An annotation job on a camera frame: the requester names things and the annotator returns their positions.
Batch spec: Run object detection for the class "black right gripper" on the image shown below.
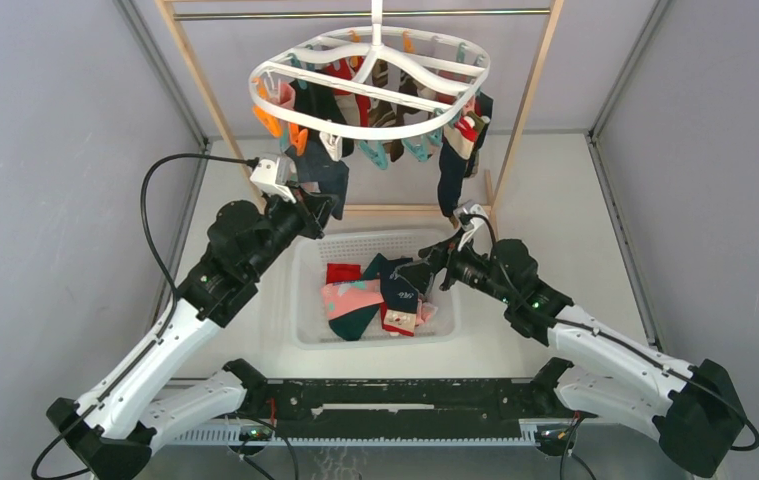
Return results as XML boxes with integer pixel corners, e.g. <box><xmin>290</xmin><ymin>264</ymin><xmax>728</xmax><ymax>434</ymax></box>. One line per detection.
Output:
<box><xmin>396</xmin><ymin>226</ymin><xmax>514</xmax><ymax>306</ymax></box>

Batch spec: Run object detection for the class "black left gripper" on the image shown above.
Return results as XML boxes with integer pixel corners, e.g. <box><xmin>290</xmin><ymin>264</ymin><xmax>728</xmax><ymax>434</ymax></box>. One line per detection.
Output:
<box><xmin>246</xmin><ymin>181</ymin><xmax>339</xmax><ymax>279</ymax></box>

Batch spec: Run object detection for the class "navy sock white lettering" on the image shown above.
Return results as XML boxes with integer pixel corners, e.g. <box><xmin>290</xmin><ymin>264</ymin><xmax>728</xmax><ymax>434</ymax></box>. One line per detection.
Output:
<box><xmin>378</xmin><ymin>257</ymin><xmax>420</xmax><ymax>337</ymax></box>

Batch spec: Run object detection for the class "navy blue sock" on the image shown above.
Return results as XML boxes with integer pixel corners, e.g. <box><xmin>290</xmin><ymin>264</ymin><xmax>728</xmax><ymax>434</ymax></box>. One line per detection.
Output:
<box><xmin>285</xmin><ymin>141</ymin><xmax>350</xmax><ymax>221</ymax></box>

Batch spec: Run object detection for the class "red and beige sock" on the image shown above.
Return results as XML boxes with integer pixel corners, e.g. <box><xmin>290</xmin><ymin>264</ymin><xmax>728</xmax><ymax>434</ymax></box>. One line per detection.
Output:
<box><xmin>325</xmin><ymin>263</ymin><xmax>362</xmax><ymax>284</ymax></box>

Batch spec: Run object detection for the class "dark teal sock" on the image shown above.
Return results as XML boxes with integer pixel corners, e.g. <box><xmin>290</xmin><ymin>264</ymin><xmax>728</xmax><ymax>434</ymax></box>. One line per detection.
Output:
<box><xmin>328</xmin><ymin>254</ymin><xmax>385</xmax><ymax>341</ymax></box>

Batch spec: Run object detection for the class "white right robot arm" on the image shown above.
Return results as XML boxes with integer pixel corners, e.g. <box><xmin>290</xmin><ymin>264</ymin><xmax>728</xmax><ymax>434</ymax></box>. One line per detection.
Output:
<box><xmin>394</xmin><ymin>233</ymin><xmax>759</xmax><ymax>478</ymax></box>

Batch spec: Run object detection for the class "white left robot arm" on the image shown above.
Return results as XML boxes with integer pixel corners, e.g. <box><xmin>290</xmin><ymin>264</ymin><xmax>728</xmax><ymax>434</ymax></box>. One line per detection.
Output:
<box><xmin>47</xmin><ymin>187</ymin><xmax>338</xmax><ymax>479</ymax></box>

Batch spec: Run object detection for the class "white round clip hanger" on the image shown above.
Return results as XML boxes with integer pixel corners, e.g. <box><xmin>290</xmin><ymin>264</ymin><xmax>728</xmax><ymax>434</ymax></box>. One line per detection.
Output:
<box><xmin>249</xmin><ymin>1</ymin><xmax>491</xmax><ymax>141</ymax></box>

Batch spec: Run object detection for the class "white plastic basket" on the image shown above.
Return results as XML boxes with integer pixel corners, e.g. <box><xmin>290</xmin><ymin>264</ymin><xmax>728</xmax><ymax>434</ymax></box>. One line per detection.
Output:
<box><xmin>287</xmin><ymin>228</ymin><xmax>461</xmax><ymax>350</ymax></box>

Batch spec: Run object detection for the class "navy sock striped cuff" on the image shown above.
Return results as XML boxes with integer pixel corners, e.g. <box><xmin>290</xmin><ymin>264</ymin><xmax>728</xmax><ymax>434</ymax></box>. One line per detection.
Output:
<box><xmin>437</xmin><ymin>93</ymin><xmax>494</xmax><ymax>222</ymax></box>

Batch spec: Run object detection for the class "metal hanging rod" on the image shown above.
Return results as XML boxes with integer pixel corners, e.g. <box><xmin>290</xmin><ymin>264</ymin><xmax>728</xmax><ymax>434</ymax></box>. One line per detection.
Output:
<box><xmin>172</xmin><ymin>8</ymin><xmax>552</xmax><ymax>22</ymax></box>

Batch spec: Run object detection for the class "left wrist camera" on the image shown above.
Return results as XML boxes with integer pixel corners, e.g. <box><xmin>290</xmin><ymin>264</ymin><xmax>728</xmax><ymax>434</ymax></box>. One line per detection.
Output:
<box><xmin>249</xmin><ymin>154</ymin><xmax>296</xmax><ymax>203</ymax></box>

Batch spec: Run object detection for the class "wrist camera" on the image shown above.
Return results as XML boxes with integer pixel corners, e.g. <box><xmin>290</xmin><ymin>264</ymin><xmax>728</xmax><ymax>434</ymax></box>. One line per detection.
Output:
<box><xmin>454</xmin><ymin>200</ymin><xmax>489</xmax><ymax>251</ymax></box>
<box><xmin>249</xmin><ymin>154</ymin><xmax>296</xmax><ymax>203</ymax></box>

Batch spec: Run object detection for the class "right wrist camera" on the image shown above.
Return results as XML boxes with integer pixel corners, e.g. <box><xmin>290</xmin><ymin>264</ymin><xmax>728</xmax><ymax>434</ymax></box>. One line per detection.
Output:
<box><xmin>454</xmin><ymin>200</ymin><xmax>489</xmax><ymax>251</ymax></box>

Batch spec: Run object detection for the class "wooden hanging rack frame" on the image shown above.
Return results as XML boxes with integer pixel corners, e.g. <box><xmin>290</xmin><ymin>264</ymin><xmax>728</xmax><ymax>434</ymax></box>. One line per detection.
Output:
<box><xmin>157</xmin><ymin>1</ymin><xmax>563</xmax><ymax>218</ymax></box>

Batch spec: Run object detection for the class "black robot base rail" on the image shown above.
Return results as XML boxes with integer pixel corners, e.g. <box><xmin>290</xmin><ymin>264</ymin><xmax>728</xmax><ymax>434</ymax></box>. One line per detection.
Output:
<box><xmin>224</xmin><ymin>358</ymin><xmax>573</xmax><ymax>442</ymax></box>

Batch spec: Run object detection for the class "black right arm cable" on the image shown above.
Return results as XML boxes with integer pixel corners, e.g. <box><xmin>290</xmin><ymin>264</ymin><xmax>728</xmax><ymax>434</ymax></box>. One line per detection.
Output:
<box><xmin>465</xmin><ymin>215</ymin><xmax>759</xmax><ymax>453</ymax></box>

